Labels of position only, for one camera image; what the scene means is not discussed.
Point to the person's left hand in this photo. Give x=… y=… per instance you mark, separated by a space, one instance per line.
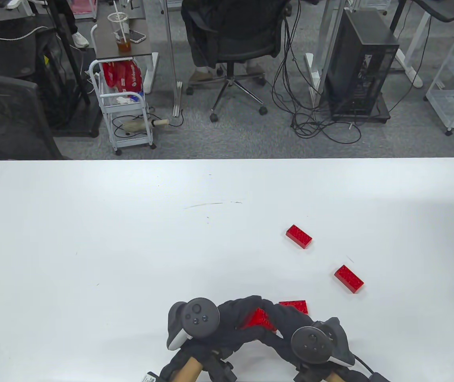
x=235 y=318

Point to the person's right hand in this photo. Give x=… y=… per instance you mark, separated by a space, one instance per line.
x=286 y=318

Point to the red toy brick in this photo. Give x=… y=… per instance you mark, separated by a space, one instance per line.
x=296 y=305
x=349 y=279
x=298 y=236

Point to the stack of red toy bricks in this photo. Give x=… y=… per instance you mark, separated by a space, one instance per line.
x=259 y=320

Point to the black labelled forearm box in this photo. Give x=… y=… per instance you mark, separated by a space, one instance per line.
x=378 y=378
x=149 y=377

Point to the person's left forearm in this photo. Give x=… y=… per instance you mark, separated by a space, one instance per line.
x=187 y=368

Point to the grey tracking controller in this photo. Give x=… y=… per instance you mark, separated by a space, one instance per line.
x=314 y=346
x=199 y=318

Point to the white rolling cart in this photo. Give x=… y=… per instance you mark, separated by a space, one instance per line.
x=131 y=140

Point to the beige handheld tool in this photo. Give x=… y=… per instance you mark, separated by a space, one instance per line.
x=139 y=125

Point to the black tower dolly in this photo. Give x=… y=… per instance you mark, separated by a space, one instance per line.
x=384 y=113

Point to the white and blue packet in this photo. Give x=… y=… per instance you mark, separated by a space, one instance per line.
x=125 y=98

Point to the black floor stand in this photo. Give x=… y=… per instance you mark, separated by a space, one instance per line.
x=80 y=125

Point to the black swivel office chair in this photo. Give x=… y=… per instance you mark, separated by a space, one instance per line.
x=251 y=51

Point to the red printed plastic bag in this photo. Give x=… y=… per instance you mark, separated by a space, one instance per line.
x=121 y=75

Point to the white desk leg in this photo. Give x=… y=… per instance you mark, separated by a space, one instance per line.
x=412 y=73

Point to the black computer tower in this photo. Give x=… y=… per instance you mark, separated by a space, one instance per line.
x=364 y=43

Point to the clear plastic drink cup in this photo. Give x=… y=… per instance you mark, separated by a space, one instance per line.
x=123 y=47

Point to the smartphone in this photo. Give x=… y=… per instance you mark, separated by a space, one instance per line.
x=136 y=36

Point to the brown side table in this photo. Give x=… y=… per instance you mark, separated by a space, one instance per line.
x=107 y=43

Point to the black mesh office chair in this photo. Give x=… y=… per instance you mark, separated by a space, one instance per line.
x=4 y=115

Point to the white drinking straw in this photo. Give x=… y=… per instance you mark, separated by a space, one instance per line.
x=120 y=22

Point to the grey mesh chair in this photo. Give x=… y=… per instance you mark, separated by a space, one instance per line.
x=12 y=55

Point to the dark desk top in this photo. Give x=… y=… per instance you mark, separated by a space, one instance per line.
x=445 y=10

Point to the pink box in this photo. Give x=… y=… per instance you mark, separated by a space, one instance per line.
x=82 y=6

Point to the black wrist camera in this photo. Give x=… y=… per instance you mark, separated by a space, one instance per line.
x=221 y=366
x=304 y=375

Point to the aluminium frame post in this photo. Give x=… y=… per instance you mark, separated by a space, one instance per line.
x=170 y=47

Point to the white desk frame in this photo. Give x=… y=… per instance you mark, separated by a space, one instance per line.
x=332 y=36

